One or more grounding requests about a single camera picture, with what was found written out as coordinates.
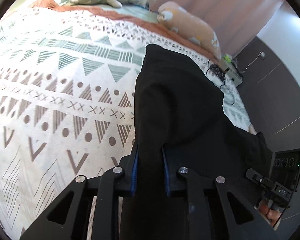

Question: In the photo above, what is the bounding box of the large black shirt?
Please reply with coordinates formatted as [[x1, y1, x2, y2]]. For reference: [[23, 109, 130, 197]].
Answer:
[[120, 44, 272, 239]]

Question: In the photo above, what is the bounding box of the person's right hand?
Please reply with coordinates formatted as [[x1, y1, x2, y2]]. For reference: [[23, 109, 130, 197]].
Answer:
[[255, 200, 282, 230]]

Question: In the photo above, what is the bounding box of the white bedside table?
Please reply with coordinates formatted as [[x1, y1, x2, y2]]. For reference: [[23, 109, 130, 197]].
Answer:
[[218, 55, 243, 87]]

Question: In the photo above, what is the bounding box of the patterned white bedspread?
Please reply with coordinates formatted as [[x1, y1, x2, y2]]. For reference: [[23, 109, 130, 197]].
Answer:
[[0, 0, 251, 239]]

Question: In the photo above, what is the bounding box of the peach cartoon pillow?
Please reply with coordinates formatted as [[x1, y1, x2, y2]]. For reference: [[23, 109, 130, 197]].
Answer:
[[157, 1, 221, 60]]

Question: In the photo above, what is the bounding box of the right pink curtain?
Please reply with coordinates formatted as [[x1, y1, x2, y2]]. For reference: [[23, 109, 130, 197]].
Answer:
[[150, 0, 284, 56]]

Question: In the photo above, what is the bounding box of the black cable on bed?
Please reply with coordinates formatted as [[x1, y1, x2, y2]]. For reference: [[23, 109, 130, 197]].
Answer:
[[205, 58, 237, 106]]

